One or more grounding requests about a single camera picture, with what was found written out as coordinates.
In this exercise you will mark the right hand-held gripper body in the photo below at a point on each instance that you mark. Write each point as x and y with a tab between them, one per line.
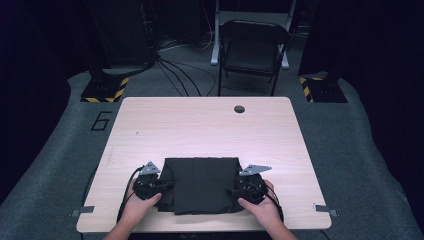
251	191

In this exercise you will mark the dark equipment cabinet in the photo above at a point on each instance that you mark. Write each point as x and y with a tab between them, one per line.
123	33

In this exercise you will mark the black folding chair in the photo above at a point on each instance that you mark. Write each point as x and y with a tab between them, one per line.
253	50

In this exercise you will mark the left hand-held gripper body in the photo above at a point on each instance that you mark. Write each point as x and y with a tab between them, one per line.
146	188

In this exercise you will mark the person's left hand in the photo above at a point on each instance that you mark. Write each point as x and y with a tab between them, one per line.
141	208

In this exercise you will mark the grey tape strip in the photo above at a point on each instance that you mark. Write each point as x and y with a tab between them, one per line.
325	209
83	211

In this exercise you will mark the striped black stand base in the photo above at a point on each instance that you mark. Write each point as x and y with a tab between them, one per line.
325	90
105	88

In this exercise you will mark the black pleated skirt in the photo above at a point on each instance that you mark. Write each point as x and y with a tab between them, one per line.
203	186

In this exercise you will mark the person's right hand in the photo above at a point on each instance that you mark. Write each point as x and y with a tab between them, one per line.
265	211

